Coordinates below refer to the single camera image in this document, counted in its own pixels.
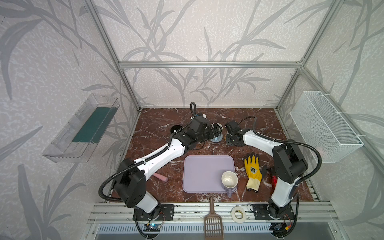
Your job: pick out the brown slotted scoop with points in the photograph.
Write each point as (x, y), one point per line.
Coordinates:
(213, 223)

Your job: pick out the right electronics board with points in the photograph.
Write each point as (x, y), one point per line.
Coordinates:
(280, 227)

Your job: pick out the red black tool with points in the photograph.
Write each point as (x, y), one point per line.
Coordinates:
(273, 175)

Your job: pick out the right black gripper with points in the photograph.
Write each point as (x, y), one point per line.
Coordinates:
(229, 127)

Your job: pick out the lavender plastic tray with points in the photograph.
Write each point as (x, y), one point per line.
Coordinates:
(202, 174)

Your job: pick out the white mug lavender handle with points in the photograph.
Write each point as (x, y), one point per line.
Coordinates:
(230, 182)

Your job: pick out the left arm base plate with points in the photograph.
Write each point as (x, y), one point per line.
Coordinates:
(162, 212)

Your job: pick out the black mug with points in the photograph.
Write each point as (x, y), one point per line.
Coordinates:
(175, 128)

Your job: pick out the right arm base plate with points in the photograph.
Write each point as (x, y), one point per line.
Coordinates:
(259, 211)

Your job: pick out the electronics board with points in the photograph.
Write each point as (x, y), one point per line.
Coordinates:
(152, 227)
(280, 227)

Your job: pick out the white mug blue handle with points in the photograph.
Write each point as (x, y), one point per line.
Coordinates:
(218, 128)

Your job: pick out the yellow work glove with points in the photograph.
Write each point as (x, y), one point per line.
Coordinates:
(252, 168)

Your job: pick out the white wire basket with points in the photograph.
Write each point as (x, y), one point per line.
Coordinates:
(323, 127)

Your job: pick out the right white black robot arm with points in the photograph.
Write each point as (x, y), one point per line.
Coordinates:
(289, 163)

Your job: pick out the grey round coaster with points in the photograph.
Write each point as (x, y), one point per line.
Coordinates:
(217, 139)

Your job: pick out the white tape roll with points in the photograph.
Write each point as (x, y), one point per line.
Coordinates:
(238, 215)

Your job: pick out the pink cylinder piece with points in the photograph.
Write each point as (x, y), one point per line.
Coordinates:
(160, 177)

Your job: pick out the left electronics board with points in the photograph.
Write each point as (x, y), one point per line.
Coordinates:
(152, 227)

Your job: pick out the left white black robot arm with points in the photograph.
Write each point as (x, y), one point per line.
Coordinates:
(128, 184)

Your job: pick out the green flat sheet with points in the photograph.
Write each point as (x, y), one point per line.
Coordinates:
(95, 126)

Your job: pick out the clear plastic wall bin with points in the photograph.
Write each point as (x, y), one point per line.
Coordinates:
(62, 149)

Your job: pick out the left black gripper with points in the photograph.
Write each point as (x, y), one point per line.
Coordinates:
(214, 132)

